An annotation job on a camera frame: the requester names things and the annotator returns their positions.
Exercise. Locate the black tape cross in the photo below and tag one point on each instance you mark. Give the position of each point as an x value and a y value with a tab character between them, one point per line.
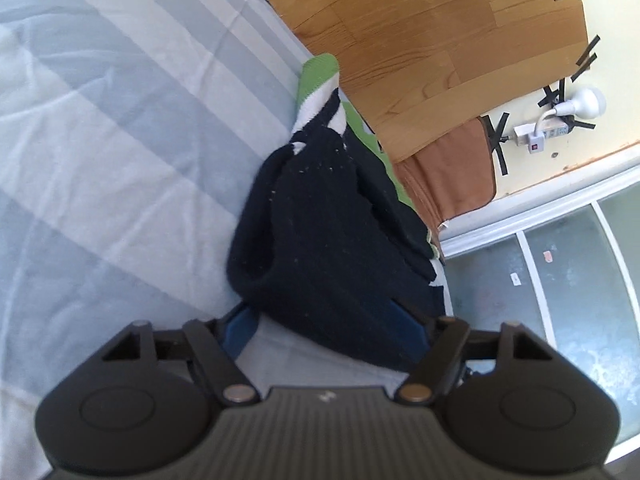
496	138

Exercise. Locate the grey glass window door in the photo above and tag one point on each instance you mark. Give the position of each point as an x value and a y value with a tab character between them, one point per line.
576	278

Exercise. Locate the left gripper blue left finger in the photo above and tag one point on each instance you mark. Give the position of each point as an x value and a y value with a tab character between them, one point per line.
215	345

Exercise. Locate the green navy white knit sweater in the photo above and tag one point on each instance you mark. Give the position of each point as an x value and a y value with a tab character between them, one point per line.
329	244

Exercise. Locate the wooden headboard panel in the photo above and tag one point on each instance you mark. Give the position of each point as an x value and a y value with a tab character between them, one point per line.
415	69

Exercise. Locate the brown leather cushion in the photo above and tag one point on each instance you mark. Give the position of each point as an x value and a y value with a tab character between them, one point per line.
450	177

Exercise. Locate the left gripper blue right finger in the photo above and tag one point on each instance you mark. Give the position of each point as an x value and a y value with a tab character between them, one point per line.
441	365

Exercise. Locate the white wall plug adapter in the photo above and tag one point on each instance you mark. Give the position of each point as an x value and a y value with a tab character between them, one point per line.
561	119

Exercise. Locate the blue striped bed sheet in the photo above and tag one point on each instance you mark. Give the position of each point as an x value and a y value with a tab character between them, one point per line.
131	133

